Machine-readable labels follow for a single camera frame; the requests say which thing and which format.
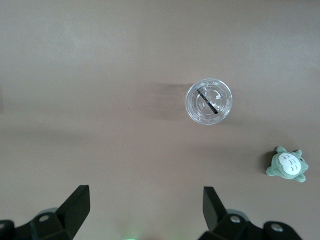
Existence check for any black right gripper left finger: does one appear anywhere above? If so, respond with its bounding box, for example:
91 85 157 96
0 184 90 240

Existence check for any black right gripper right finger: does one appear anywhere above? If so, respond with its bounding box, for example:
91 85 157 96
198 186 303 240

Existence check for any grey-green Totoro plush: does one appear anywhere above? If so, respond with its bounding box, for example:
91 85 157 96
265 146 310 183

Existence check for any clear plastic cup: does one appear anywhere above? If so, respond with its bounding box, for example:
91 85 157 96
185 78 233 125

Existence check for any black drinking straw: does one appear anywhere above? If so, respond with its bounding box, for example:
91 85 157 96
195 87 219 115

